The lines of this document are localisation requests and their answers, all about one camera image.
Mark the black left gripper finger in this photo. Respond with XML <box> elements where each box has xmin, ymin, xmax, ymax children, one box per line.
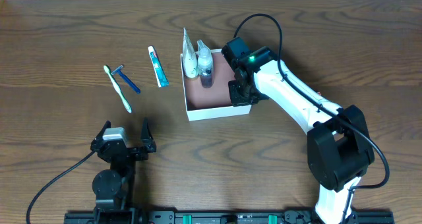
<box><xmin>96</xmin><ymin>121</ymin><xmax>111</xmax><ymax>139</ymax></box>
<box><xmin>140</xmin><ymin>117</ymin><xmax>154</xmax><ymax>147</ymax></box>

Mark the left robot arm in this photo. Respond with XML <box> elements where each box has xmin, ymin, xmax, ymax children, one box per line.
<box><xmin>90</xmin><ymin>118</ymin><xmax>156</xmax><ymax>224</ymax></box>

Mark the blue disposable razor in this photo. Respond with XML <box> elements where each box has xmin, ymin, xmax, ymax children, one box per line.
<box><xmin>111</xmin><ymin>65</ymin><xmax>141</xmax><ymax>94</ymax></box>

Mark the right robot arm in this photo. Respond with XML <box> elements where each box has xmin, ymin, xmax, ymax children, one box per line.
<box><xmin>222</xmin><ymin>38</ymin><xmax>375</xmax><ymax>223</ymax></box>

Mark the green white toothbrush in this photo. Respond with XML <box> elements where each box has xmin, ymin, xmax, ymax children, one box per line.
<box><xmin>103</xmin><ymin>65</ymin><xmax>132</xmax><ymax>113</ymax></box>

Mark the teal toothpaste tube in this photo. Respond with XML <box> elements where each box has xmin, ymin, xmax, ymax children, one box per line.
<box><xmin>148</xmin><ymin>45</ymin><xmax>169</xmax><ymax>88</ymax></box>

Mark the white lotion tube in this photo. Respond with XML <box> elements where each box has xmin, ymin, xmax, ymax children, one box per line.
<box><xmin>182</xmin><ymin>28</ymin><xmax>198</xmax><ymax>79</ymax></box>

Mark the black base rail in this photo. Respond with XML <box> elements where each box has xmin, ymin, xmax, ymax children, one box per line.
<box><xmin>64</xmin><ymin>208</ymin><xmax>396</xmax><ymax>224</ymax></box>

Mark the white box with pink inside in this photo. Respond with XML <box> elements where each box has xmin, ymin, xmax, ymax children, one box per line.
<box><xmin>180</xmin><ymin>49</ymin><xmax>252</xmax><ymax>121</ymax></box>

